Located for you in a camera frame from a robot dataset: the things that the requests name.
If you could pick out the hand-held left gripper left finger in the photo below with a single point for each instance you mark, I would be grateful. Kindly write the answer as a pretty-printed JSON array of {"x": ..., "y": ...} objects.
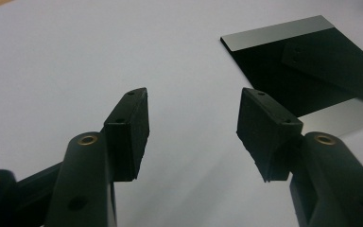
[{"x": 126, "y": 142}]

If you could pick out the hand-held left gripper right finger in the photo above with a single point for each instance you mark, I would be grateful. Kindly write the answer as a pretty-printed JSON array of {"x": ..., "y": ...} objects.
[{"x": 264, "y": 138}]

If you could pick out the rectangular glass mirror plate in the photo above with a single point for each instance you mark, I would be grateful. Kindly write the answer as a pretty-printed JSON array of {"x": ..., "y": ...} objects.
[{"x": 261, "y": 69}]

